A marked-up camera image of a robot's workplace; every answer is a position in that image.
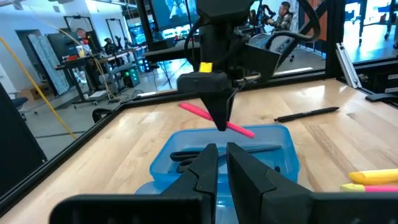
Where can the yellow highlighter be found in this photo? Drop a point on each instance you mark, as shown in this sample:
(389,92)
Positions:
(373,176)

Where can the blue plastic supply box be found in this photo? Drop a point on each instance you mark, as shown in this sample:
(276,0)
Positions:
(267,161)

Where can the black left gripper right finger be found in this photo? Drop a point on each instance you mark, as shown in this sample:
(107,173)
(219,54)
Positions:
(248,186)

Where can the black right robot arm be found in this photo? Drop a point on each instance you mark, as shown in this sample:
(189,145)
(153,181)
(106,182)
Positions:
(224,12)

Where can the grey patterned panel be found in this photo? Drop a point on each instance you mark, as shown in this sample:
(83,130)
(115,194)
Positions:
(49,62)

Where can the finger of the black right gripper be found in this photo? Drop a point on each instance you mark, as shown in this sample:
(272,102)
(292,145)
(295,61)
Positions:
(219,109)

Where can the blue office chair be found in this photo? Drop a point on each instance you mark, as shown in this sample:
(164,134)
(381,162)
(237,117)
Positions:
(19,102)

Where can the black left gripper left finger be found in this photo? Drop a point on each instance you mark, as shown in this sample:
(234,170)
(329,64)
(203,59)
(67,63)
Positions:
(199,186)

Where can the black workbench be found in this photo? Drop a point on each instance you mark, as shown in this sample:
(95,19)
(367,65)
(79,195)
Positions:
(74,60)

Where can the black pen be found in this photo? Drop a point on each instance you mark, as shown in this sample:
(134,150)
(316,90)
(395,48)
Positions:
(306,114)

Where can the person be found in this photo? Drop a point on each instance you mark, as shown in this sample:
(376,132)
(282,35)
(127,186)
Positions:
(281,17)
(81,34)

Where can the pink pen with yellow cap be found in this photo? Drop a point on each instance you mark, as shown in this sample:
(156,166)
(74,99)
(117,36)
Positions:
(373,188)

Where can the orange partition panel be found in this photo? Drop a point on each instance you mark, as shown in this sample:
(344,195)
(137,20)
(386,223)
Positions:
(323,6)

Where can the yellow tape tag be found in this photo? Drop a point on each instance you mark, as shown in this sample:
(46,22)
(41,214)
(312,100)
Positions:
(205,67)

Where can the black desk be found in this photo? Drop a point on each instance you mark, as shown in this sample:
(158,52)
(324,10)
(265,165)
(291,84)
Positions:
(168,53)

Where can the pink highlighter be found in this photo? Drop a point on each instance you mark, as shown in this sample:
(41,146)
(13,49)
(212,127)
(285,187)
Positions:
(192,109)

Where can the computer with green lights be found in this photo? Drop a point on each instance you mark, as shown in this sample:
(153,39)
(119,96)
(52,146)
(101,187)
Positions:
(132,76)

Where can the black aluminium table frame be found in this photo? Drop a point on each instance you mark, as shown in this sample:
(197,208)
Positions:
(62,155)

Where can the silver aluminium extrusion bar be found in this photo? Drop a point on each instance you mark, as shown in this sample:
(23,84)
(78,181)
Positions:
(348,67)

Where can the yellow cup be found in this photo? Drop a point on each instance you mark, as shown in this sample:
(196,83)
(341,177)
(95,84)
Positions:
(80,51)

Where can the cardboard box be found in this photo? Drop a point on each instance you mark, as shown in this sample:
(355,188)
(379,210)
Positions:
(34,91)

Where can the large monitor screen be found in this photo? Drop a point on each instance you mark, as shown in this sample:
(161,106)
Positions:
(174,14)

